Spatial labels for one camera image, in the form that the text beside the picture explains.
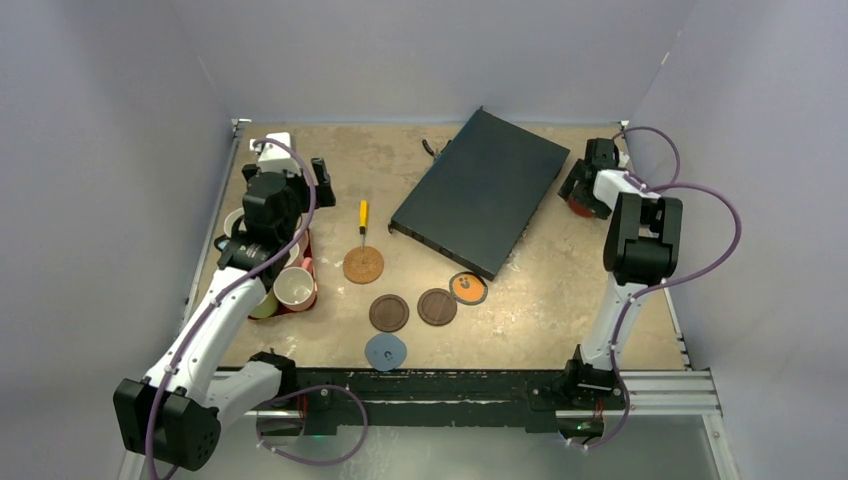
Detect red round coaster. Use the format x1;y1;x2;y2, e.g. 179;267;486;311
567;199;594;218

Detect dark wooden coaster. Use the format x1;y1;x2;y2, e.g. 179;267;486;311
417;288;458;326
368;294;409;333

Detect orange smiley coaster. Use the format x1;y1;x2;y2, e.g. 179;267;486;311
448;271;488;306

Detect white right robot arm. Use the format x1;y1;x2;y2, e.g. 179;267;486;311
387;127;682;407

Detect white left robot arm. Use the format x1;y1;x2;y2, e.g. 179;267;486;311
113;165;328;478

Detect woven cork coaster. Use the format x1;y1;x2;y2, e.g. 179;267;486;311
342;246;385;285

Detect green cup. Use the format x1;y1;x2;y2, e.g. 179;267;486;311
249;291;279;319

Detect blue grey smiley coaster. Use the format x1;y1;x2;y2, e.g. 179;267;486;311
364;333;408;372

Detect pink mug front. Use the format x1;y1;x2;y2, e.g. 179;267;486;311
273;257;317;312

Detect dark flat metal box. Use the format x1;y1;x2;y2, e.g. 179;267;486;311
388;109;570;280

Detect yellow handled screwdriver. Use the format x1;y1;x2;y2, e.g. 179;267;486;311
358;200;369;250

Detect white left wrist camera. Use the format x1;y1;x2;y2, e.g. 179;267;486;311
249;138;300;173

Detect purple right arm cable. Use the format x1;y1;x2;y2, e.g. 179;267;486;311
569;125;743;452

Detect aluminium table rail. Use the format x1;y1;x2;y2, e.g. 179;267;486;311
181;118;253;322

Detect black handled pliers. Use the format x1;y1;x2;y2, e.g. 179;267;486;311
421;139;443;161

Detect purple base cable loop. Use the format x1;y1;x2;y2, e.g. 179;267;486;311
255;384;369;467

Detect black front base frame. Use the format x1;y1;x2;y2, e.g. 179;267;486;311
260;367;626;435

